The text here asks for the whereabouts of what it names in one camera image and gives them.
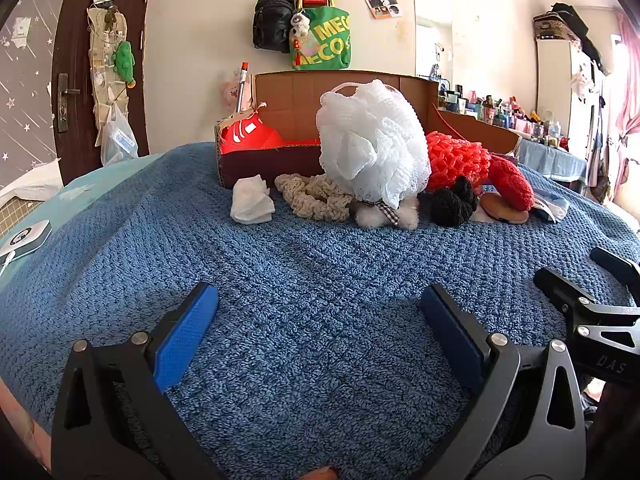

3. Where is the cluttered table with cosmetics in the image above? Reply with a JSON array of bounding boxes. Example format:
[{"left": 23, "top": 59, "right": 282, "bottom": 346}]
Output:
[{"left": 437, "top": 77, "right": 573, "bottom": 150}]

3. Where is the blue knit blanket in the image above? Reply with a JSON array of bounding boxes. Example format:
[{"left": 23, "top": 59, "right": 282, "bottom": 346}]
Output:
[{"left": 0, "top": 140, "right": 640, "bottom": 480}]

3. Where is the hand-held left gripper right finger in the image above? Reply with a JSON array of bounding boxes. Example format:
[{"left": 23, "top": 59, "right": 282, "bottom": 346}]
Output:
[{"left": 420, "top": 284, "right": 587, "bottom": 480}]

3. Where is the patterned storage case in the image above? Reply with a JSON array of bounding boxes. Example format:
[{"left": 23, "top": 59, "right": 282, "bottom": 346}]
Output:
[{"left": 532, "top": 12, "right": 582, "bottom": 42}]

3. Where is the white tube with orange cap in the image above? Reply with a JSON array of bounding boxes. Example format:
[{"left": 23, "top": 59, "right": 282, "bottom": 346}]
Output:
[{"left": 235, "top": 61, "right": 250, "bottom": 115}]

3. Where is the white pompom with plaid bow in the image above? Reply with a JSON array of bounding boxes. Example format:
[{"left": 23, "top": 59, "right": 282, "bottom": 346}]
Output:
[{"left": 354, "top": 197, "right": 421, "bottom": 231}]

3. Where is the pink pig plush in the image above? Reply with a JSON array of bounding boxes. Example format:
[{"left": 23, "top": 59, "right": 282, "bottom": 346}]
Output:
[{"left": 219, "top": 71, "right": 243, "bottom": 112}]

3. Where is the beige hanging door organizer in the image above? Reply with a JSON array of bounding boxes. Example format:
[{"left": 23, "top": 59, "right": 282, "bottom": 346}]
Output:
[{"left": 86, "top": 4, "right": 135, "bottom": 122}]

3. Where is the green tote bag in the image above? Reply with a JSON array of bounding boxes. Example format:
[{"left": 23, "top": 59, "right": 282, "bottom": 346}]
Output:
[{"left": 288, "top": 5, "right": 352, "bottom": 71}]

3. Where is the cream crochet scrunchie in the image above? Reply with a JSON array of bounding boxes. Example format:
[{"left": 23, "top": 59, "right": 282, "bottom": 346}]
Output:
[{"left": 274, "top": 172, "right": 355, "bottom": 222}]

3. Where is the round tan powder puff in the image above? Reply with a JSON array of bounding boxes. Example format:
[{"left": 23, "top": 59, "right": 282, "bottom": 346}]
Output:
[{"left": 479, "top": 194, "right": 530, "bottom": 225}]

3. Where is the clear plastic bag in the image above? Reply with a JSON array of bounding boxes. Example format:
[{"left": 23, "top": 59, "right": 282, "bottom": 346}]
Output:
[{"left": 100, "top": 104, "right": 139, "bottom": 167}]

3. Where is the dark brown door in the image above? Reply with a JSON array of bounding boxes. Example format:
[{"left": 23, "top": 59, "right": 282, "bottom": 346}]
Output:
[{"left": 50, "top": 0, "right": 153, "bottom": 186}]

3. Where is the green plush toy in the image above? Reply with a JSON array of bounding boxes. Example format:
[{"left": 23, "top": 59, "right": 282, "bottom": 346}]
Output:
[{"left": 112, "top": 41, "right": 137, "bottom": 87}]

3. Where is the light blue sheet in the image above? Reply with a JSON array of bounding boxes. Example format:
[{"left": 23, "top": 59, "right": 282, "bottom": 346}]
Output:
[{"left": 0, "top": 177, "right": 101, "bottom": 291}]

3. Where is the wall photo print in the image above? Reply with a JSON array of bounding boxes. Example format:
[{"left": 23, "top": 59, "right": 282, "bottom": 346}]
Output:
[{"left": 357, "top": 0, "right": 402, "bottom": 20}]

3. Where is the blue and white cloth pouch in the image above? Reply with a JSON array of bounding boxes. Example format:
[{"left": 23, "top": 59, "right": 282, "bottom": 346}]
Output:
[{"left": 530, "top": 194, "right": 571, "bottom": 224}]

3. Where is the black backpack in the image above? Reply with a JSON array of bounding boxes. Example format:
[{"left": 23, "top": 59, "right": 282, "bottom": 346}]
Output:
[{"left": 252, "top": 0, "right": 297, "bottom": 52}]

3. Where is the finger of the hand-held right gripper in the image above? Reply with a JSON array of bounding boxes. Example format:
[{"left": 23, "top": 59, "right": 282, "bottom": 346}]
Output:
[
  {"left": 590, "top": 246, "right": 640, "bottom": 291},
  {"left": 534, "top": 266, "right": 640, "bottom": 331}
]

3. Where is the white mesh bath sponge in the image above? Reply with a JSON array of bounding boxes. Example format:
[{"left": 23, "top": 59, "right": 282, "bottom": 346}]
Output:
[{"left": 316, "top": 79, "right": 432, "bottom": 210}]

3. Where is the cardboard box with red lining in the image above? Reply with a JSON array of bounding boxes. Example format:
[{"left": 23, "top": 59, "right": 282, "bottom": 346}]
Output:
[{"left": 215, "top": 70, "right": 523, "bottom": 190}]

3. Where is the white plush keychain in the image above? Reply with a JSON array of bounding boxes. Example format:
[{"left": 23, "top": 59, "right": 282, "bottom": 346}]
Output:
[{"left": 289, "top": 11, "right": 313, "bottom": 68}]

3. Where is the wall mirror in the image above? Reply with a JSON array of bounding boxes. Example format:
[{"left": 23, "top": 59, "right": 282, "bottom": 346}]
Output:
[{"left": 413, "top": 0, "right": 454, "bottom": 82}]

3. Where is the white tissue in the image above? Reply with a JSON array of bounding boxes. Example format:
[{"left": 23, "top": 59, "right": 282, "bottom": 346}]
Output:
[{"left": 230, "top": 174, "right": 276, "bottom": 225}]

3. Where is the white round device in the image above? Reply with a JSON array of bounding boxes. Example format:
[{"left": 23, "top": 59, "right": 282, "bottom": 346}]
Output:
[{"left": 0, "top": 219, "right": 52, "bottom": 263}]

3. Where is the black yarn scrunchie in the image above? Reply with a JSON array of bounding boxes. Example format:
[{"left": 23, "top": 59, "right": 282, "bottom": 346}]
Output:
[{"left": 431, "top": 176, "right": 480, "bottom": 226}]

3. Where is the black clothing pile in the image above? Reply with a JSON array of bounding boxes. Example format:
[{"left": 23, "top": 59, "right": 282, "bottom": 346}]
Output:
[{"left": 550, "top": 2, "right": 607, "bottom": 77}]

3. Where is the white wardrobe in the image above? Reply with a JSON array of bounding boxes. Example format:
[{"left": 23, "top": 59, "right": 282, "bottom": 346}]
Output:
[{"left": 536, "top": 35, "right": 610, "bottom": 196}]

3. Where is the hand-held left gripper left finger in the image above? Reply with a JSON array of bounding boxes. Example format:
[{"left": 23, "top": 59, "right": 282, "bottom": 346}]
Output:
[{"left": 50, "top": 281, "right": 221, "bottom": 480}]

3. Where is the metal door handle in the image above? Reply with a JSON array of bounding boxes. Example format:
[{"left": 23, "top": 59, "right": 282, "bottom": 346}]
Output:
[{"left": 56, "top": 73, "right": 81, "bottom": 133}]

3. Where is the red mesh bath sponge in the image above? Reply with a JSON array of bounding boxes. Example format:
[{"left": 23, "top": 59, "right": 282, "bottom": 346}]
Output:
[{"left": 425, "top": 131, "right": 493, "bottom": 192}]

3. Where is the desk with blue cloth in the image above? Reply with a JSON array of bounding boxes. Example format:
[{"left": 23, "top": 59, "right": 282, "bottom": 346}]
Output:
[{"left": 515, "top": 135, "right": 590, "bottom": 187}]

